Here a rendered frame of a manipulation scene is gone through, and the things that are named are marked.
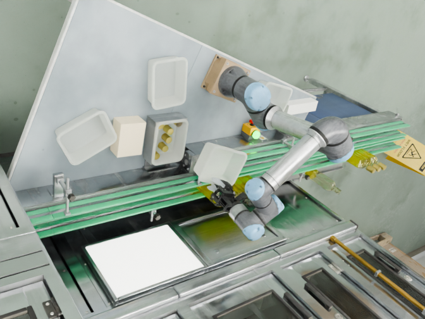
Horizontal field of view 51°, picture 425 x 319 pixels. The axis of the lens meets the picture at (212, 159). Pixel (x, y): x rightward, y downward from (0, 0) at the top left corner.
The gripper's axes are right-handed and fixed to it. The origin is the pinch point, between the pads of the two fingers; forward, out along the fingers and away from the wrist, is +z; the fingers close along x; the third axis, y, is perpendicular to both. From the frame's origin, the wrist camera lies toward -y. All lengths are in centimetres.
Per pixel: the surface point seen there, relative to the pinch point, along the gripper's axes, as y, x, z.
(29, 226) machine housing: 79, 18, -13
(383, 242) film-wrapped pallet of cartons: -464, 114, 82
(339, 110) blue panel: -139, -37, 55
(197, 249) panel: 1.1, 28.4, -13.6
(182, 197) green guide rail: -3.8, 21.4, 15.2
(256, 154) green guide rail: -38.1, -8.1, 17.4
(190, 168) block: -4.9, 8.4, 21.7
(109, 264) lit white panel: 38, 42, -8
